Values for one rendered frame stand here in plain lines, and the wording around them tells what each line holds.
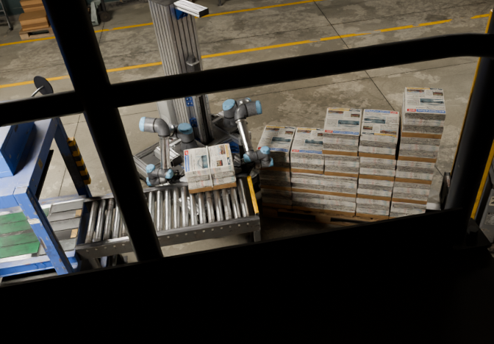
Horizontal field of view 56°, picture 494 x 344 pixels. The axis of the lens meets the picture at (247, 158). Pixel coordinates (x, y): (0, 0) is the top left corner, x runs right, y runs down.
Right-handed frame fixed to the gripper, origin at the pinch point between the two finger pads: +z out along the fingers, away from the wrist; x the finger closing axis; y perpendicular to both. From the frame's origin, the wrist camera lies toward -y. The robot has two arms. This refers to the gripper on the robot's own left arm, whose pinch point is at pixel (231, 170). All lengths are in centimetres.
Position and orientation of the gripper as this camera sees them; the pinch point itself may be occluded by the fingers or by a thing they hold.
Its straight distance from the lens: 386.0
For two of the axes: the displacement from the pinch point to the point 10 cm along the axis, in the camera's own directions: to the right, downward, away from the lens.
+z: -9.9, 1.6, -0.5
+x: 1.4, 6.1, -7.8
